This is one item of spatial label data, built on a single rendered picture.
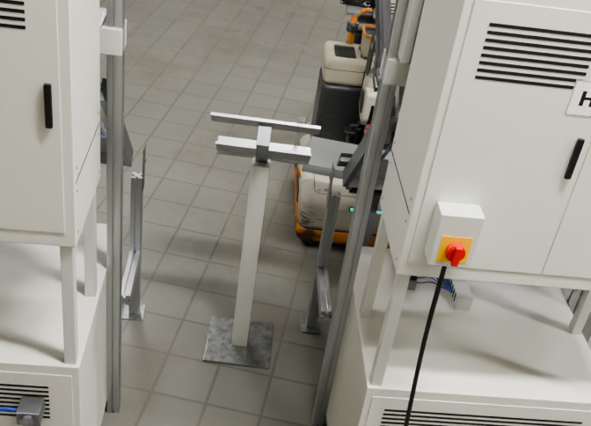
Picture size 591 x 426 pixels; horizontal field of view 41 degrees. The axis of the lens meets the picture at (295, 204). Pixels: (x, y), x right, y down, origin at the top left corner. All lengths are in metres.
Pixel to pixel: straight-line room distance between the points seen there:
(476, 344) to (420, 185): 0.75
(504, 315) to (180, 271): 1.49
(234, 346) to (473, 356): 1.09
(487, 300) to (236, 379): 0.99
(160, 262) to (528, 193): 2.01
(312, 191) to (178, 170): 0.88
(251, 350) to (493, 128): 1.64
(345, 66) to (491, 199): 1.84
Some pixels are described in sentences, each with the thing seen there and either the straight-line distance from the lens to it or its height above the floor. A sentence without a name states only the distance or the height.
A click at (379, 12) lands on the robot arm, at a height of 1.29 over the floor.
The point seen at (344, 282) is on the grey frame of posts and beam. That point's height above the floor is 0.65.
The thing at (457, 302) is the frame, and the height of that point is 0.65.
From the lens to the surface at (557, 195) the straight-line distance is 1.85.
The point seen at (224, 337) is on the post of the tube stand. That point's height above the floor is 0.01.
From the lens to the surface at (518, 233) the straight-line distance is 1.89.
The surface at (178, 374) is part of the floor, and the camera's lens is 2.97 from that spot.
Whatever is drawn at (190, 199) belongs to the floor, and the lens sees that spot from 3.89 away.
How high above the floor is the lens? 2.11
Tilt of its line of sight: 32 degrees down
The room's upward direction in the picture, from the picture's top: 9 degrees clockwise
